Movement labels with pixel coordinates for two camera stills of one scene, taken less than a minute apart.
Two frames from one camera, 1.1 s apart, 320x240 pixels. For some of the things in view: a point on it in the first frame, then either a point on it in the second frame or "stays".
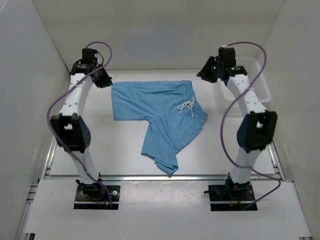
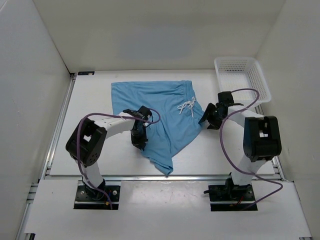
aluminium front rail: [202, 177] stays
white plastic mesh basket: [254, 70] stays
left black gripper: [106, 82] → [140, 143]
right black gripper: [205, 73] → [214, 124]
